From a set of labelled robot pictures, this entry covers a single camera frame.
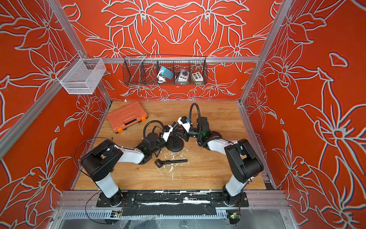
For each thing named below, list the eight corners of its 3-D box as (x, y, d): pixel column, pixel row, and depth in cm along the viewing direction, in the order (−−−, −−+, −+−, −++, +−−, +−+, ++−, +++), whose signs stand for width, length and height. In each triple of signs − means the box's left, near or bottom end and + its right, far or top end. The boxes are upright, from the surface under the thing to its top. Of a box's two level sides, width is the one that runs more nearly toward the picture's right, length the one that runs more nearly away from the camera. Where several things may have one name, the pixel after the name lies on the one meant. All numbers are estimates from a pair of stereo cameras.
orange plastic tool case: (116, 135, 100) (113, 131, 96) (108, 118, 110) (105, 114, 106) (148, 118, 110) (147, 114, 106) (138, 104, 120) (137, 100, 116)
